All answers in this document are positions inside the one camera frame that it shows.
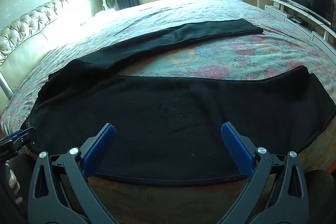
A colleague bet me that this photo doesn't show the person's left hand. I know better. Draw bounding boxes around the person's left hand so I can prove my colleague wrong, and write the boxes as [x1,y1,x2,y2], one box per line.
[7,171,24,205]

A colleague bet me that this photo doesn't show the floral bedspread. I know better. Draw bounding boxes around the floral bedspread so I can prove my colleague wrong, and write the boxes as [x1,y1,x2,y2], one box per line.
[0,0,336,224]

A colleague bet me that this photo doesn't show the white television stand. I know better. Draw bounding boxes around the white television stand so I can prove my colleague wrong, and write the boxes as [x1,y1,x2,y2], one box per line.
[265,0,336,54]

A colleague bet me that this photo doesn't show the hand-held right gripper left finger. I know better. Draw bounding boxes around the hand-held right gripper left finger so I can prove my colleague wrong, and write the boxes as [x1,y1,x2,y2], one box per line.
[28,123,118,224]

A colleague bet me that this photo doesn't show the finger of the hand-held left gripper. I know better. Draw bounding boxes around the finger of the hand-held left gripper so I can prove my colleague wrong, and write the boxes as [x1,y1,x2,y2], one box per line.
[0,127,37,149]

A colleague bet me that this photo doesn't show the tufted cream headboard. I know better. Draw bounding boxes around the tufted cream headboard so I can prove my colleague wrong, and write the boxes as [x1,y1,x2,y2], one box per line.
[0,0,92,106]

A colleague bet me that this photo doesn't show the white floor fan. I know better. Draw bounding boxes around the white floor fan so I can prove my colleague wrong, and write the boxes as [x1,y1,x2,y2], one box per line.
[101,0,118,11]

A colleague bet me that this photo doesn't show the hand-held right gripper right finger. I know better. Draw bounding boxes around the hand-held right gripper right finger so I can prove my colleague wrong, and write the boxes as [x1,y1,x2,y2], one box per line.
[218,122,309,224]

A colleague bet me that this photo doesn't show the black pants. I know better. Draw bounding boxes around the black pants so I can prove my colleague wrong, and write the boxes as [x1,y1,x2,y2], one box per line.
[28,19,336,184]

